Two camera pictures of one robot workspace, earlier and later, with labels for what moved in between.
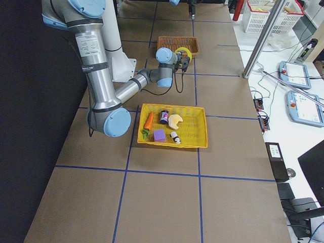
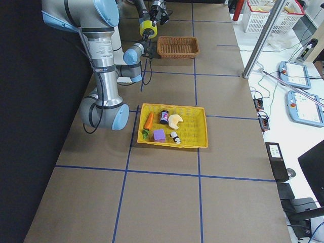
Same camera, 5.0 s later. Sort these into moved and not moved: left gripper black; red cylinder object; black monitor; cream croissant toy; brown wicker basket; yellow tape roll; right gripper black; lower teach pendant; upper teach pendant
Moved: yellow tape roll; left gripper black; right gripper black
Not moved: black monitor; upper teach pendant; red cylinder object; brown wicker basket; cream croissant toy; lower teach pendant
